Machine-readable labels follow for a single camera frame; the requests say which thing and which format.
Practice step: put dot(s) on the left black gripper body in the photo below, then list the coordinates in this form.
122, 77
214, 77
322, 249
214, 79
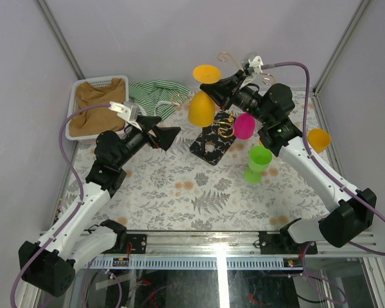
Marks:
136, 141

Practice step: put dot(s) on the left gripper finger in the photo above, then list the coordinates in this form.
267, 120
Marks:
147, 123
165, 136

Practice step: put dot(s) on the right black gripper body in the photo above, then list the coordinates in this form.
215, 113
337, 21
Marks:
246, 99

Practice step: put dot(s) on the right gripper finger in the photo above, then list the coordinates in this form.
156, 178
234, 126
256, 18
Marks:
234, 81
220, 93

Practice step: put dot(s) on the pink plastic wine glass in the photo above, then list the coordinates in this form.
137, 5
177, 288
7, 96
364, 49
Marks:
244, 126

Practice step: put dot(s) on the gold wine glass rack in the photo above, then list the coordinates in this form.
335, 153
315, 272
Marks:
215, 140

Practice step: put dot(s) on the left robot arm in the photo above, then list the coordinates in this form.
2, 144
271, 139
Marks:
52, 262

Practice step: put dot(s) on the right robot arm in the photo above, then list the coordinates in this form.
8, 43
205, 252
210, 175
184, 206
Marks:
350, 209

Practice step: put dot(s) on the green plastic wine glass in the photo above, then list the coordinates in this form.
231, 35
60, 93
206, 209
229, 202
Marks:
258, 161

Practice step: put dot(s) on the green striped cloth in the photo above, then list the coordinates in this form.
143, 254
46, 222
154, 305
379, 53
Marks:
158, 97

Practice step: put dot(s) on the brown cloth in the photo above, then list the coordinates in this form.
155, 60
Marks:
98, 120

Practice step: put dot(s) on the aluminium front rail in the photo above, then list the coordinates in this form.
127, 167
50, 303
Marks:
199, 243

